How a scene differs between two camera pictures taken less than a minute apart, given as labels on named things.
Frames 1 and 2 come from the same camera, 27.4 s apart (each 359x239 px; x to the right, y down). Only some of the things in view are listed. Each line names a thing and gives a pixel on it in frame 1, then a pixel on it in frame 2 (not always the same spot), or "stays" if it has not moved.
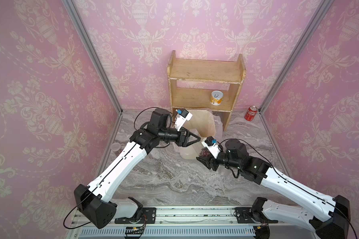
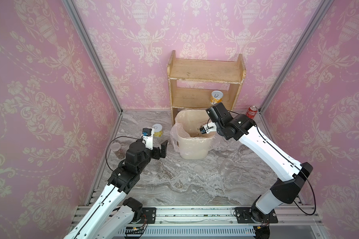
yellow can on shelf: x=216 y=97 stays
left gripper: x=183 y=141 to x=158 y=155
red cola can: x=251 y=113 stays
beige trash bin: x=202 y=124 stays
